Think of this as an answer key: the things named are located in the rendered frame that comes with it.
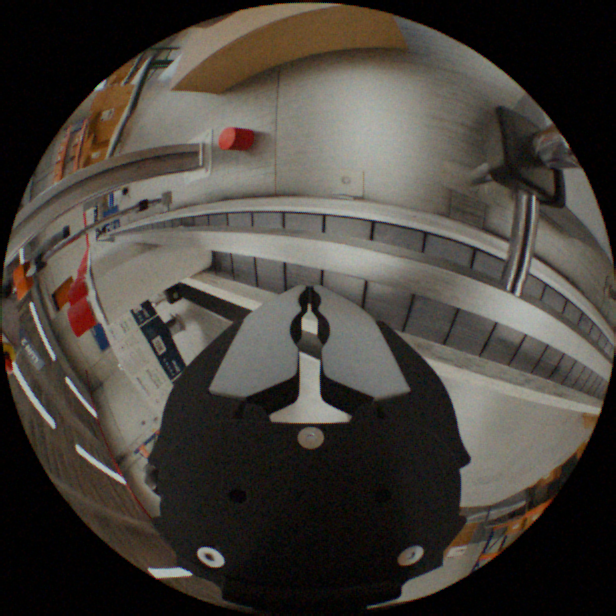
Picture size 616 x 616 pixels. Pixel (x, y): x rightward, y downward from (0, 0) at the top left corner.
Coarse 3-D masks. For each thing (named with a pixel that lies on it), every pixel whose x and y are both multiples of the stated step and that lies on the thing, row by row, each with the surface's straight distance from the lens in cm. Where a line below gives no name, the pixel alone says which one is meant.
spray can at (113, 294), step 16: (144, 256) 25; (160, 256) 24; (176, 256) 25; (192, 256) 26; (208, 256) 27; (112, 272) 24; (128, 272) 23; (144, 272) 24; (160, 272) 24; (176, 272) 25; (192, 272) 27; (96, 288) 23; (112, 288) 23; (128, 288) 23; (144, 288) 24; (160, 288) 25; (80, 304) 24; (96, 304) 23; (112, 304) 23; (128, 304) 24; (80, 320) 24; (96, 320) 25; (112, 320) 24
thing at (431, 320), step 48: (384, 240) 16; (432, 240) 15; (288, 288) 21; (336, 288) 18; (384, 288) 17; (528, 288) 18; (432, 336) 18; (480, 336) 19; (528, 336) 21; (576, 384) 33
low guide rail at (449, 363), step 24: (216, 288) 23; (240, 288) 22; (408, 336) 16; (432, 360) 15; (456, 360) 16; (480, 360) 18; (480, 384) 17; (504, 384) 18; (528, 384) 20; (552, 384) 25; (576, 408) 31; (600, 408) 43
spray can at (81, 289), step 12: (120, 252) 29; (132, 252) 29; (144, 252) 29; (96, 264) 29; (108, 264) 28; (120, 264) 28; (96, 276) 28; (72, 288) 30; (84, 288) 29; (72, 300) 29
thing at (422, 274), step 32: (256, 256) 10; (288, 256) 9; (320, 256) 8; (352, 256) 7; (384, 256) 7; (416, 256) 8; (416, 288) 7; (448, 288) 7; (480, 288) 8; (512, 320) 8; (544, 320) 9; (576, 352) 12
